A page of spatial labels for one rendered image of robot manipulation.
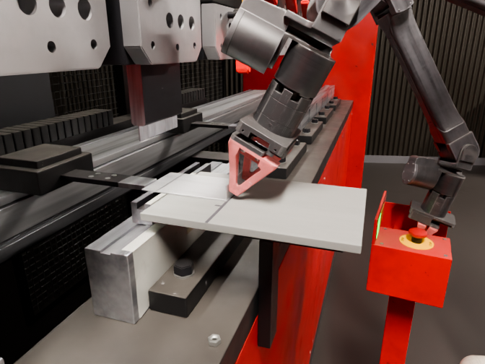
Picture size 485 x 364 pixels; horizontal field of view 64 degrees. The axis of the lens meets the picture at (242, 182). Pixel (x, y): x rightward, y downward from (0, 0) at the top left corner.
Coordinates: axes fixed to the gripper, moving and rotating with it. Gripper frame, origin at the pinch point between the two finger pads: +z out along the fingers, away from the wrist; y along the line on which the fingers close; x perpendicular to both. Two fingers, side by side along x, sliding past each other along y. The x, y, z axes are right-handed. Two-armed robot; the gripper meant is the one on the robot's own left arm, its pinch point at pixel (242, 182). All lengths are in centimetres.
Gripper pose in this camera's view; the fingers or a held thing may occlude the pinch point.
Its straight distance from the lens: 53.6
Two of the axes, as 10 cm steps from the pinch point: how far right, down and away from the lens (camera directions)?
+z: -4.3, 7.9, 4.3
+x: 8.4, 5.2, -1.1
